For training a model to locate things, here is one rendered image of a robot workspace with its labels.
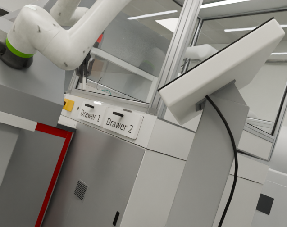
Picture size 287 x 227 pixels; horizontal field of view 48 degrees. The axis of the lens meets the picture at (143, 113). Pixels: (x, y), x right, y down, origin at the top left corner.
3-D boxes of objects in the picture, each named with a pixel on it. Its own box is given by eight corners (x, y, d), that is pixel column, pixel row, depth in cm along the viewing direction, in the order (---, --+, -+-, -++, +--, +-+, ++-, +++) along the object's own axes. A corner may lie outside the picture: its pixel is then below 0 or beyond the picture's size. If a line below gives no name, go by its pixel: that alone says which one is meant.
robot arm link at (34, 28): (30, 68, 130) (52, 37, 118) (-3, 42, 126) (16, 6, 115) (46, 53, 140) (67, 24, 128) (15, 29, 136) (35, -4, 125)
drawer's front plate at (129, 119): (132, 138, 145) (140, 115, 146) (102, 127, 168) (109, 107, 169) (135, 139, 146) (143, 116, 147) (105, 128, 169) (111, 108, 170)
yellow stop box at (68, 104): (64, 109, 204) (67, 98, 204) (59, 107, 210) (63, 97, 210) (71, 111, 207) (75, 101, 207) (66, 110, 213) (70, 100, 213)
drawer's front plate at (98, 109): (99, 126, 170) (107, 106, 171) (77, 117, 194) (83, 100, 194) (102, 127, 171) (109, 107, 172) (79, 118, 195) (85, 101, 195)
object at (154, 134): (146, 148, 139) (157, 116, 139) (59, 113, 221) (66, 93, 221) (263, 184, 195) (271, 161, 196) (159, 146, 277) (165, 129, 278)
